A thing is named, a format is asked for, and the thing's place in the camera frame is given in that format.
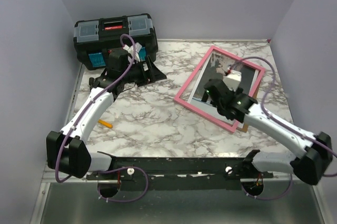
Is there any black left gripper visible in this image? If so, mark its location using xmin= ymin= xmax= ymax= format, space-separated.
xmin=122 ymin=55 xmax=166 ymax=87

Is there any black T-handle tool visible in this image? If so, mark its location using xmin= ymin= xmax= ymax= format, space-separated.
xmin=88 ymin=77 xmax=95 ymax=89

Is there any pink picture frame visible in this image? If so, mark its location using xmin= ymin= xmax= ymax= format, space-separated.
xmin=174 ymin=46 xmax=265 ymax=133

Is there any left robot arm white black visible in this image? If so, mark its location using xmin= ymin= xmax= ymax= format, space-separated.
xmin=46 ymin=47 xmax=167 ymax=179

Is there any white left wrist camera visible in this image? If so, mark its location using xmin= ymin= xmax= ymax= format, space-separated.
xmin=123 ymin=43 xmax=146 ymax=63

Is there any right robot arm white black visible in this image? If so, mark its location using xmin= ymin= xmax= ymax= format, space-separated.
xmin=204 ymin=79 xmax=333 ymax=185

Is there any brown frame backing board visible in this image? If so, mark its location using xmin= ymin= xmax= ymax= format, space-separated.
xmin=236 ymin=89 xmax=259 ymax=133

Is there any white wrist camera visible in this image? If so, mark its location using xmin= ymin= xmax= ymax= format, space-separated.
xmin=223 ymin=70 xmax=242 ymax=91
xmin=123 ymin=43 xmax=146 ymax=63

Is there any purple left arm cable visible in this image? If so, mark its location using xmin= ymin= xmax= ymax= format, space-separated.
xmin=54 ymin=34 xmax=150 ymax=203

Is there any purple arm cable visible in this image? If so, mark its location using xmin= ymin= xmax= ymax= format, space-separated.
xmin=54 ymin=34 xmax=150 ymax=203
xmin=225 ymin=56 xmax=337 ymax=200

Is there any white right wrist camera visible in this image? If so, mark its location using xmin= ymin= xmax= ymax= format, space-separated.
xmin=223 ymin=70 xmax=242 ymax=91

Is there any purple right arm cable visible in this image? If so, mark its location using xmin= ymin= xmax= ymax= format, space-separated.
xmin=225 ymin=56 xmax=337 ymax=200

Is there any black plastic toolbox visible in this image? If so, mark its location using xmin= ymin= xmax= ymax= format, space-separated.
xmin=73 ymin=13 xmax=158 ymax=71

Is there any yellow handled screwdriver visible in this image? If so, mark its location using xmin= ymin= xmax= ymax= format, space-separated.
xmin=98 ymin=120 xmax=113 ymax=129

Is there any black mounting base plate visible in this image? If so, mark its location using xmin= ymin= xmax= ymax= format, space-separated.
xmin=86 ymin=157 xmax=273 ymax=191

